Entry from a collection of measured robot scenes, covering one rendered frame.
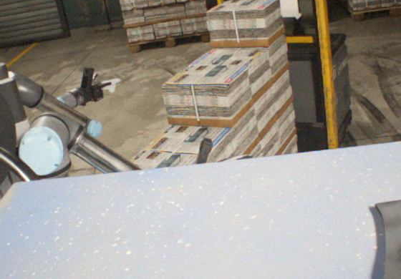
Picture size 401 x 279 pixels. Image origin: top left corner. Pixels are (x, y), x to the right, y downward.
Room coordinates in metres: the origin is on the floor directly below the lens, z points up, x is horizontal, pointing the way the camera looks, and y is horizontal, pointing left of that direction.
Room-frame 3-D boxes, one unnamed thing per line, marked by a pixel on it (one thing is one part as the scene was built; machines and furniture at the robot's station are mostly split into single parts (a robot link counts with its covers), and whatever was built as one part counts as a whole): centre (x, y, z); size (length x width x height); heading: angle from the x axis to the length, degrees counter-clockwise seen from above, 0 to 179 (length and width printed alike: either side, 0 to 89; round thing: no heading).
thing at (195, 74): (2.72, -0.10, 1.07); 0.37 x 0.29 x 0.01; 59
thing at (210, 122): (2.73, -0.08, 0.86); 0.38 x 0.29 x 0.04; 59
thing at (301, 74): (3.93, -0.81, 0.40); 0.69 x 0.55 x 0.80; 58
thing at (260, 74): (2.98, -0.23, 0.95); 0.38 x 0.29 x 0.23; 57
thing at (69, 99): (2.24, 0.56, 1.21); 0.11 x 0.08 x 0.09; 140
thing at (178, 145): (2.62, -0.01, 0.42); 1.17 x 0.39 x 0.83; 148
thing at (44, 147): (1.36, 0.42, 1.19); 0.15 x 0.12 x 0.55; 179
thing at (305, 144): (3.54, -0.57, 0.20); 0.62 x 0.05 x 0.30; 58
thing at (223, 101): (2.73, -0.07, 0.95); 0.38 x 0.29 x 0.23; 59
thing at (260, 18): (3.24, -0.39, 0.65); 0.39 x 0.30 x 1.29; 58
